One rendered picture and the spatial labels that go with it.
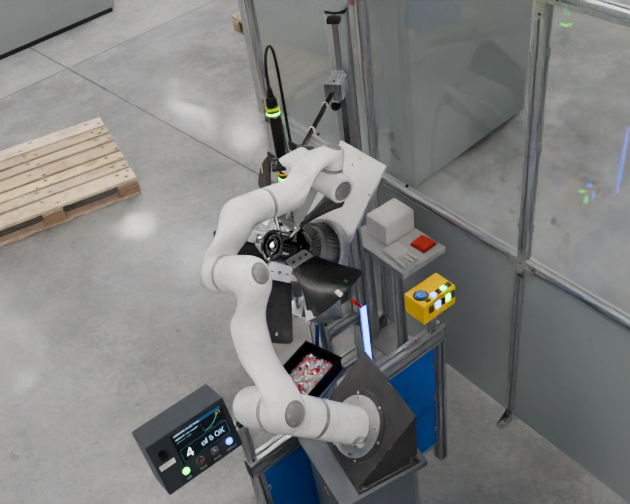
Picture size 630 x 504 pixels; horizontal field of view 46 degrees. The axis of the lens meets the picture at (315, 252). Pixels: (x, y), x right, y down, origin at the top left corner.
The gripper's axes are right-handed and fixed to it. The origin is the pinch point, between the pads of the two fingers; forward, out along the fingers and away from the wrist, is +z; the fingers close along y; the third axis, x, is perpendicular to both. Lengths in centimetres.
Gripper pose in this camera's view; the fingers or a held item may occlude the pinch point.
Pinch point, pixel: (280, 151)
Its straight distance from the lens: 243.8
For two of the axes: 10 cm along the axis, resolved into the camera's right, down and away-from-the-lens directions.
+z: -6.1, -4.6, 6.4
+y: 7.8, -4.8, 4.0
